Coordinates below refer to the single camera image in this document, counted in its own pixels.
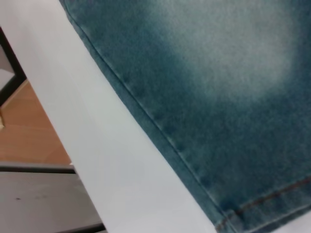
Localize blue denim shorts with print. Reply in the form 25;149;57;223
63;0;311;233

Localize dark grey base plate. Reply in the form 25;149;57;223
0;162;108;233

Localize black furniture frame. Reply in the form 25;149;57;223
0;27;28;107

